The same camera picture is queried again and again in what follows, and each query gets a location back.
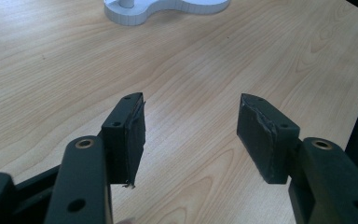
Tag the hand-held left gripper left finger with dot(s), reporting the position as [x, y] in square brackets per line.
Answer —
[121, 140]

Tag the white key holder stand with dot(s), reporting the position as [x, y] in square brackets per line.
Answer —
[155, 9]

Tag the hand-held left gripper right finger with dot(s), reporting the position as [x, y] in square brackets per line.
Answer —
[261, 140]

